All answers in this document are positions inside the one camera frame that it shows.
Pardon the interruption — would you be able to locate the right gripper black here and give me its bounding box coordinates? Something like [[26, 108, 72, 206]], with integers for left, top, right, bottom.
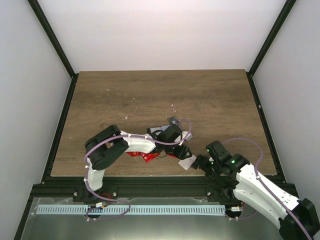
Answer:
[[191, 155, 222, 184]]

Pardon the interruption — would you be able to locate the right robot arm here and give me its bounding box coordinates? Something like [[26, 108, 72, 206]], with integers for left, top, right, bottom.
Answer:
[[191, 141, 320, 240]]

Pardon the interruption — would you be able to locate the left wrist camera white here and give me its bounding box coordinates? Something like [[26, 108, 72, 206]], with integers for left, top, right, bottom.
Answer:
[[178, 130, 193, 146]]

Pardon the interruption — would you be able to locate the light blue slotted cable duct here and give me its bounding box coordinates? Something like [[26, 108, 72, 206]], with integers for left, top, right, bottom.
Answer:
[[35, 204, 226, 216]]

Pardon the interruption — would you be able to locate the black leather card holder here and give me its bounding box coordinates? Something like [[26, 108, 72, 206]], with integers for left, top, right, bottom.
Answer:
[[147, 125, 169, 136]]

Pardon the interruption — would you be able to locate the red VIP card overlapped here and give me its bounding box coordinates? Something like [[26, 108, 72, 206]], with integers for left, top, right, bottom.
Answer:
[[126, 151, 142, 157]]

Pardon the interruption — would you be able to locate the metal sheet front panel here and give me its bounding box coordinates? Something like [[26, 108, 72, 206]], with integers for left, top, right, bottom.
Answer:
[[17, 198, 281, 240]]

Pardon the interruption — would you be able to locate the black aluminium frame rail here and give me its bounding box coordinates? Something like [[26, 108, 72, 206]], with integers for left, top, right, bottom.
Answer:
[[30, 176, 238, 204]]

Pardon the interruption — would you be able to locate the black VIP card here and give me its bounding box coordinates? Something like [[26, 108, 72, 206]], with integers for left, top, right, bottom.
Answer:
[[167, 115, 181, 127]]

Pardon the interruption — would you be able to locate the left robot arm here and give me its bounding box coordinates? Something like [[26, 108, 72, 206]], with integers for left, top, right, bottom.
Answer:
[[84, 124, 196, 202]]

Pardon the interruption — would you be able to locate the white card red print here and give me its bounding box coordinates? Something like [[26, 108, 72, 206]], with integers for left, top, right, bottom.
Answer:
[[178, 155, 197, 171]]

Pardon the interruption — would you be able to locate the red VIP card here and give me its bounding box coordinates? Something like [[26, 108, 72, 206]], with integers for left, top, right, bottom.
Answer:
[[141, 153, 160, 163]]

